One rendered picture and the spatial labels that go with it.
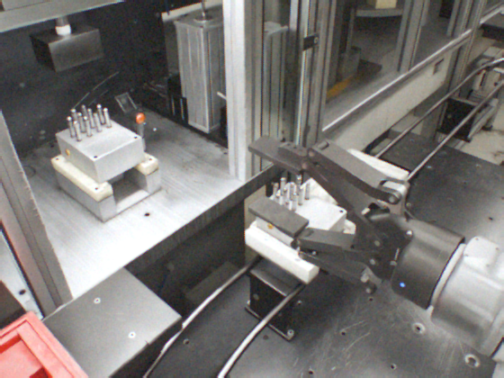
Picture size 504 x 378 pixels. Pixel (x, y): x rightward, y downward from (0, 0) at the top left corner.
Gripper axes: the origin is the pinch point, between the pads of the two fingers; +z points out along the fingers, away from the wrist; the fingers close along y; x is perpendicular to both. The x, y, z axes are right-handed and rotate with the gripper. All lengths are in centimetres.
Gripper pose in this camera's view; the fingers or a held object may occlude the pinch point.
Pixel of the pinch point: (274, 183)
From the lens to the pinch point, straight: 49.5
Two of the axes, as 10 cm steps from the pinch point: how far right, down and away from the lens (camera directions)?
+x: -6.6, 4.6, -5.9
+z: -7.5, -4.1, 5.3
